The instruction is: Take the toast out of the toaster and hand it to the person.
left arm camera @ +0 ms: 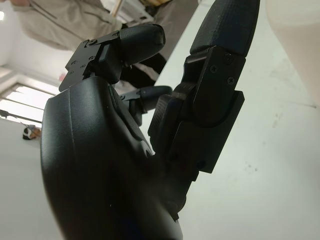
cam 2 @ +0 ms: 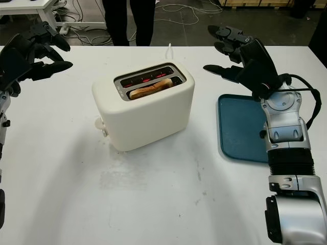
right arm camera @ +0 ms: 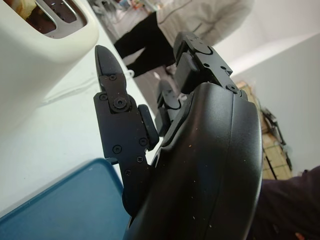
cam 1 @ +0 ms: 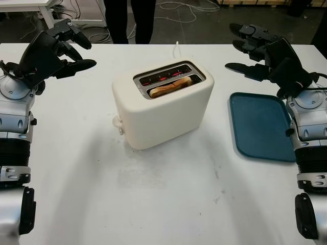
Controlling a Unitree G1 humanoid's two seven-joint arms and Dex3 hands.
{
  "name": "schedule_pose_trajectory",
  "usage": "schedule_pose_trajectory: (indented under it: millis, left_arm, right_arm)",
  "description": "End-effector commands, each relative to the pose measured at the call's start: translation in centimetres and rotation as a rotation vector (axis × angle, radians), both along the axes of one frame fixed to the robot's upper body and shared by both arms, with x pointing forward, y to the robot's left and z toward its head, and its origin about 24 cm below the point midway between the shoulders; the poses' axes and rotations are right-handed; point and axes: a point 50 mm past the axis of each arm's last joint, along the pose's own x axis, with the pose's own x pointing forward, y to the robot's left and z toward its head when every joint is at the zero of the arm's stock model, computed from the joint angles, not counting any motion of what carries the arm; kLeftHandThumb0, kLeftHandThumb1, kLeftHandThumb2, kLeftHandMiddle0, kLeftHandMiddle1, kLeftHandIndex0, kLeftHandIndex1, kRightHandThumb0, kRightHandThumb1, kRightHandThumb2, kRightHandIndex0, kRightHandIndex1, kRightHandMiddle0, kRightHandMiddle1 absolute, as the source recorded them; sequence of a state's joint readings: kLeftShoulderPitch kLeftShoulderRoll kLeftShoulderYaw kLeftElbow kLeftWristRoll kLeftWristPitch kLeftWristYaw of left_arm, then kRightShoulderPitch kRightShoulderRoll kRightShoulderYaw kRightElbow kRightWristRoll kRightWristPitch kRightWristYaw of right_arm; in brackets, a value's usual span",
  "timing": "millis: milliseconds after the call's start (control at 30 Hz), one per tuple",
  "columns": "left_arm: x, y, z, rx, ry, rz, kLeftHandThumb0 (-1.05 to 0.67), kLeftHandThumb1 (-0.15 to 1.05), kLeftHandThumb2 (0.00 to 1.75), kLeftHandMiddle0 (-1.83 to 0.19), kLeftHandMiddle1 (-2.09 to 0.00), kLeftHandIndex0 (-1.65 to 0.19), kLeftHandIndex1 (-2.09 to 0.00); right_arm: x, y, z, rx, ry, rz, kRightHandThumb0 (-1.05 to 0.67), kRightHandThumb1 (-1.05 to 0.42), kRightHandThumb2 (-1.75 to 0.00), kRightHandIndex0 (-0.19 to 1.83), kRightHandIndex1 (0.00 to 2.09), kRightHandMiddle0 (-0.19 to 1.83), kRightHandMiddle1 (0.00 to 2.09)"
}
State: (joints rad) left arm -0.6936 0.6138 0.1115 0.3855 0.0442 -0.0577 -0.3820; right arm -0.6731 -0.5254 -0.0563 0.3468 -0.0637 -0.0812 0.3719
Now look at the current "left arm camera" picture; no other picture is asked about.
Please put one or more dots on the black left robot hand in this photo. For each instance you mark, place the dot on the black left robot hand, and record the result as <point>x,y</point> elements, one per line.
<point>100,162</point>

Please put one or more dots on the person in beige jacket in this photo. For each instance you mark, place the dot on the person in beige jacket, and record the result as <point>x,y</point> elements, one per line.
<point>62,22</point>

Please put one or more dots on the cream white toaster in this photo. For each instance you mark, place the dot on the cream white toaster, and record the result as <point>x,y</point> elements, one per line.
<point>300,37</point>

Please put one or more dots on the bright window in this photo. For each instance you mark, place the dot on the bright window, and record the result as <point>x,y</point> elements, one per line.
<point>25,101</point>

